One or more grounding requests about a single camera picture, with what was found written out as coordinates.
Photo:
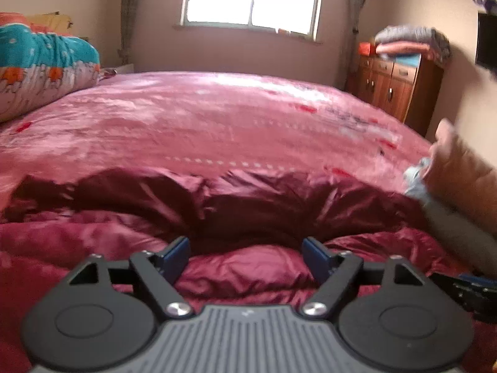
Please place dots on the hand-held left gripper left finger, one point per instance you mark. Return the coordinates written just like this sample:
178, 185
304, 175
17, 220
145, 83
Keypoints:
174, 260

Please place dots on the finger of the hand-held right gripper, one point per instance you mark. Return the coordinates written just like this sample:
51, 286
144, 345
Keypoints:
475, 295

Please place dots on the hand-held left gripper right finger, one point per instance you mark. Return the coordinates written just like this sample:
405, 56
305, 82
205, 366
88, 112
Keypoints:
315, 260

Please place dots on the dark red satin quilt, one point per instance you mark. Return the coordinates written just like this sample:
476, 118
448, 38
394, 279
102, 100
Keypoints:
248, 209

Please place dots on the light blue cloth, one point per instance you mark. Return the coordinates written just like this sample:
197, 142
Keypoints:
417, 182

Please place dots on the bed with pink bedspread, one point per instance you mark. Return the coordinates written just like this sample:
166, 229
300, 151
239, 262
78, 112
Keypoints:
217, 120

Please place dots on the wooden cabinet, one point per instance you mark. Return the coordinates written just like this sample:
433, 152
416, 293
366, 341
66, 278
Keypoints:
392, 89

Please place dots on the orange box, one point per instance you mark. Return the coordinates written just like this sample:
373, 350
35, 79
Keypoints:
366, 49

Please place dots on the teal folded cloth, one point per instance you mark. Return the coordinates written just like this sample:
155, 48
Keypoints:
407, 60

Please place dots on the pink folded blanket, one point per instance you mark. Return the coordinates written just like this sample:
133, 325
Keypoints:
403, 48

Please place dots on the small windowsill item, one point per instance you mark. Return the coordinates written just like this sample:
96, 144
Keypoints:
286, 31

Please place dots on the teal patterned quilt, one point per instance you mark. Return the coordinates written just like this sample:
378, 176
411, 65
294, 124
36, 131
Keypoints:
42, 62

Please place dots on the grey folded blanket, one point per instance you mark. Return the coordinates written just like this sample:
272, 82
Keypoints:
415, 35

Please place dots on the grey curtain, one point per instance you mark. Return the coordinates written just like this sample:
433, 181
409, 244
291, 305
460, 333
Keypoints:
359, 15
131, 11

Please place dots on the wall-mounted television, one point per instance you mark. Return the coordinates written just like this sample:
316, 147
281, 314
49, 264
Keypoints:
488, 39

